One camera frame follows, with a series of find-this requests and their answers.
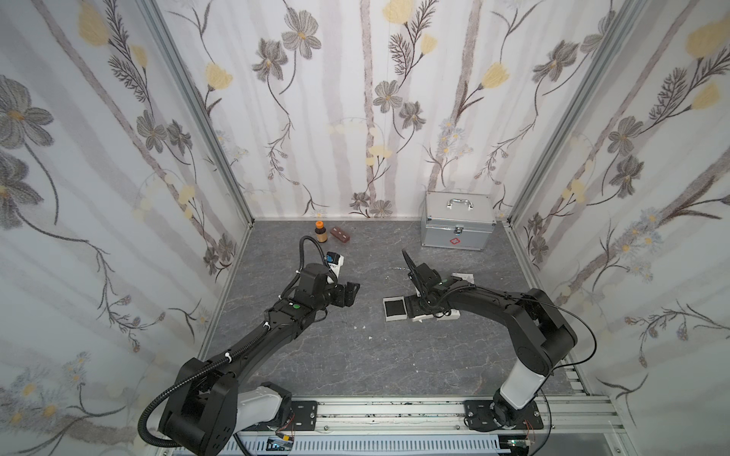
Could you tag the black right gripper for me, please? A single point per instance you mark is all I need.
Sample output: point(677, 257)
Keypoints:
point(426, 287)

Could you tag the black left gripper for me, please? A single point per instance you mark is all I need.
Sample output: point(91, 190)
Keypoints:
point(344, 293)

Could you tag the white bow jewelry box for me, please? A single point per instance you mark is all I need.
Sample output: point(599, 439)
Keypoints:
point(415, 311)
point(393, 320)

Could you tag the white jewelry box lid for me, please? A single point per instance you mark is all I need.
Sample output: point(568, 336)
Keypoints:
point(452, 314)
point(467, 277)

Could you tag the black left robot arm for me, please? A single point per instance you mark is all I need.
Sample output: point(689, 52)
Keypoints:
point(200, 410)

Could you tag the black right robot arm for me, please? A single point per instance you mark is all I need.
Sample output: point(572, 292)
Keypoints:
point(541, 336)

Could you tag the small dark red box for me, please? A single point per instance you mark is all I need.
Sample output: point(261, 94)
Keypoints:
point(340, 234)

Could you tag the brown bottle orange cap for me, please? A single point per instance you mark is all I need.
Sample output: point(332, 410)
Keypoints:
point(321, 232)

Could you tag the silver aluminium first aid case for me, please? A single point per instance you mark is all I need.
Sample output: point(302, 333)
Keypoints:
point(457, 221)

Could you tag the small green circuit board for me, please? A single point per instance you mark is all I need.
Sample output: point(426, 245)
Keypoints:
point(280, 443)

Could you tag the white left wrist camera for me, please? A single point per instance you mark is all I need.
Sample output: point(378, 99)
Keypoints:
point(335, 262)

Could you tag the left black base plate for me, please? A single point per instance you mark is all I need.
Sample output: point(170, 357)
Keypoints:
point(297, 416)

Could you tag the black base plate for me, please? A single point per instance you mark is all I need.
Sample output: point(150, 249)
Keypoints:
point(297, 416)
point(488, 416)

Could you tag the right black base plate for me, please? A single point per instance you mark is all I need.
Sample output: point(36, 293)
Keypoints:
point(488, 416)

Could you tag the white slotted cable duct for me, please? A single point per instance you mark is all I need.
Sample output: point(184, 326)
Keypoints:
point(376, 445)

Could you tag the aluminium mounting rail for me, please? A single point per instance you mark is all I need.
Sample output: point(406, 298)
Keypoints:
point(574, 425)

